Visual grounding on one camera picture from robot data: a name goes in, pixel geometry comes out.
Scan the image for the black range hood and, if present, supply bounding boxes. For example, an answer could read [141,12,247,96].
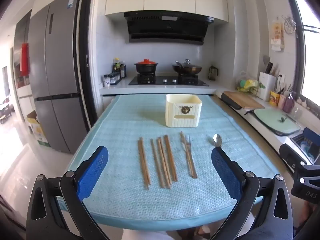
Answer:
[124,11,215,46]

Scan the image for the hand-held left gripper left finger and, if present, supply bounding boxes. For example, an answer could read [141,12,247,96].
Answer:
[26,146,109,240]

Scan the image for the black gas stove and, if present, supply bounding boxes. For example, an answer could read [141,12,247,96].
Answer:
[128,74,209,87]

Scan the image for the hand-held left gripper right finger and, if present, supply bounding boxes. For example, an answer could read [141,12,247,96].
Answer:
[209,146,294,240]

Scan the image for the plastic bag with yellow contents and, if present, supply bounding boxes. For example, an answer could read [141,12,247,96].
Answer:
[236,71,259,96]

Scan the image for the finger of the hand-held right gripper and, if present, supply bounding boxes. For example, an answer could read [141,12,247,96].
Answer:
[279,135,316,174]
[302,127,320,145]

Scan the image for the steel fork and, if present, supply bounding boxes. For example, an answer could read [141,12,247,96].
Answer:
[184,135,198,179]

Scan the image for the window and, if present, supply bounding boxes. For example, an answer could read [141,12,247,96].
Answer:
[285,0,320,120]

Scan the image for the white knife block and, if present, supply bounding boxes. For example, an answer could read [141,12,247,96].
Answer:
[258,72,277,102]

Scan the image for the spice jar set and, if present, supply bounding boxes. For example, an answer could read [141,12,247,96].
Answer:
[109,72,122,85]

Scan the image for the green pan lid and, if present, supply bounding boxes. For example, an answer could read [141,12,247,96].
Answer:
[254,108,301,137]

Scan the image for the dark wok with glass lid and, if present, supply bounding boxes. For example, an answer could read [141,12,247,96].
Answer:
[172,59,203,76]

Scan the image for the purple soap dispenser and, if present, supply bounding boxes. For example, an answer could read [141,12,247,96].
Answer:
[283,93,295,113]

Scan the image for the dark glass kettle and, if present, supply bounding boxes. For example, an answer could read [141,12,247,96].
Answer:
[208,65,218,81]

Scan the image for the wire wall ornament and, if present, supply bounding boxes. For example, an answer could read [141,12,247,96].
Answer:
[282,15,297,35]

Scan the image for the row of wooden chopsticks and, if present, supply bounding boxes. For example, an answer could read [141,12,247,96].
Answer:
[137,131,198,190]

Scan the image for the cream ribbed utensil holder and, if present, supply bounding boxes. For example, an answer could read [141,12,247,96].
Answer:
[165,94,202,128]

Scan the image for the wooden cutting board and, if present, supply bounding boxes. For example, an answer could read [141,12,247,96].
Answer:
[223,91,266,110]

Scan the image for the light blue textured mat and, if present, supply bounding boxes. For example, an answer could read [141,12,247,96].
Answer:
[57,94,283,232]

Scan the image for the black pot with red lid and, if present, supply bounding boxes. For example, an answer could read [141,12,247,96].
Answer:
[134,59,158,75]

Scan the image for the yellow box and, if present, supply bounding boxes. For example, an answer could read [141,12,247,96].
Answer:
[269,91,280,107]

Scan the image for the pink cup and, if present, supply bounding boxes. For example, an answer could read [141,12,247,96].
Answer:
[278,94,288,110]

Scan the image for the grey steel refrigerator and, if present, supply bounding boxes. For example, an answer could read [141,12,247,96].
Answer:
[14,0,87,154]

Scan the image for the wall calendar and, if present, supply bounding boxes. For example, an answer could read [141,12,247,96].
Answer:
[271,19,285,52]

